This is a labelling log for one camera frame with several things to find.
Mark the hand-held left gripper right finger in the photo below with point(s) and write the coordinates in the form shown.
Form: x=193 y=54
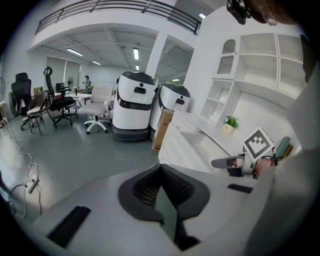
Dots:
x=220 y=212

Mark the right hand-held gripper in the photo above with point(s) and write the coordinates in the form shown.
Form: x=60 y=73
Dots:
x=258 y=145

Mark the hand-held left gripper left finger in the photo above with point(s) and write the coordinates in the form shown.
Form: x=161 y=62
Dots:
x=112 y=225

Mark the person's right forearm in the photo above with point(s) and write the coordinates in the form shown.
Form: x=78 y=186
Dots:
x=263 y=168

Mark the small potted flower plant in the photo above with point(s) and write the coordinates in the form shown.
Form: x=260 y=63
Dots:
x=231 y=123

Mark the yellow brown box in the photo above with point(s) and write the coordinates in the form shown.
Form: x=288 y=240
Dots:
x=288 y=150

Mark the person's grey shirt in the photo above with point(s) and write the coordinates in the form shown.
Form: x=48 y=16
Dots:
x=295 y=175

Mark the brown cardboard box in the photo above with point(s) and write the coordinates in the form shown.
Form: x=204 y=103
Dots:
x=162 y=130

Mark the white black mobile robot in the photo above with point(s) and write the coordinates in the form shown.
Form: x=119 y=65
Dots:
x=132 y=107
x=172 y=100

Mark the white office chair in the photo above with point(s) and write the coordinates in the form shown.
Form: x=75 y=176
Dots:
x=97 y=105

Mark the black mesh office chair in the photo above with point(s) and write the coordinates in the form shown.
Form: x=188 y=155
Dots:
x=60 y=102

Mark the brown chair with white cushion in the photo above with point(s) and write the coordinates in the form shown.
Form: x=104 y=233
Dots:
x=36 y=110

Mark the black monitor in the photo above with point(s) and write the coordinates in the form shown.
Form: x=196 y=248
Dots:
x=60 y=87

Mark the standing fan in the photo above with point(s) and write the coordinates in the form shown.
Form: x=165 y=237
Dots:
x=70 y=81

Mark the black high-back chair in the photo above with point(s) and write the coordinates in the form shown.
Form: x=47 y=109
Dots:
x=22 y=87

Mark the black balcony railing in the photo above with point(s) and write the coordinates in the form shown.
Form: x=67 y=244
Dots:
x=120 y=7

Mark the white wall shelf unit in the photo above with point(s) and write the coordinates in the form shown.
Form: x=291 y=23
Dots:
x=257 y=75

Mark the black head-worn camera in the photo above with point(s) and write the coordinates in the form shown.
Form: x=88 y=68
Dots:
x=237 y=11

